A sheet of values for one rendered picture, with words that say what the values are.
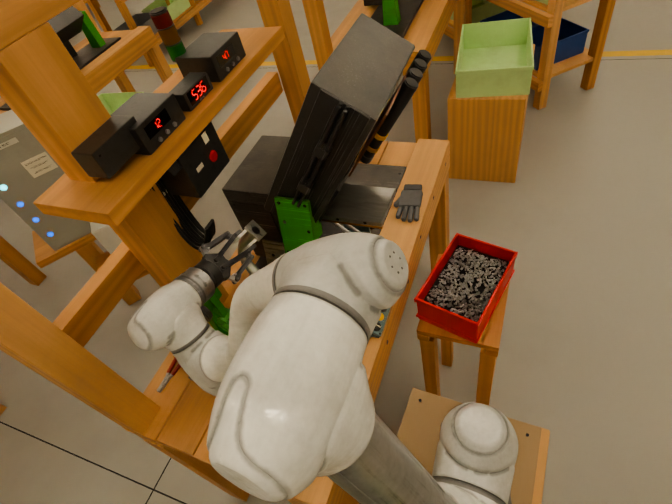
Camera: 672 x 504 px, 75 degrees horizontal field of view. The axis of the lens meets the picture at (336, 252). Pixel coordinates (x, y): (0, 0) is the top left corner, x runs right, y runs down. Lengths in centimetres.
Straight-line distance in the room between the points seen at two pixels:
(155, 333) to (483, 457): 70
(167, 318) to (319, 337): 57
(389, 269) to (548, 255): 229
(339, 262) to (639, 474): 191
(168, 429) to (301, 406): 107
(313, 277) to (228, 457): 20
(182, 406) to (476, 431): 90
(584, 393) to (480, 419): 140
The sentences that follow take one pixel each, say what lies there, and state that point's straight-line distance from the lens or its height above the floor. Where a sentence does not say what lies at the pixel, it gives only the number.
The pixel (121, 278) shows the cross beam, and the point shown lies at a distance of 140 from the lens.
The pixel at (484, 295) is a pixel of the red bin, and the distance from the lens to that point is 146.
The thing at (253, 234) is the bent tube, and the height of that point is 127.
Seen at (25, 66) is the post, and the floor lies 181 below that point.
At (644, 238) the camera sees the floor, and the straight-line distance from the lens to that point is 298.
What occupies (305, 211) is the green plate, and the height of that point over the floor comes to 124.
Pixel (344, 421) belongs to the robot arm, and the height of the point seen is 163.
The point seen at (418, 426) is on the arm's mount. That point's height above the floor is 89.
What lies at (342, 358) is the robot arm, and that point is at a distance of 48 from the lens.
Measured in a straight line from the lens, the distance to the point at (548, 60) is 370.
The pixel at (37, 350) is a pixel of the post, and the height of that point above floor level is 136.
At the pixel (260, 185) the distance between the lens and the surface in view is 143.
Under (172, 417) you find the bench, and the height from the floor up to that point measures 88.
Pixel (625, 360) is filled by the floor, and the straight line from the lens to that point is 248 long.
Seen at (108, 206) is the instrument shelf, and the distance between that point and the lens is 109.
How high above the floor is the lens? 208
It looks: 47 degrees down
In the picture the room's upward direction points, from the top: 17 degrees counter-clockwise
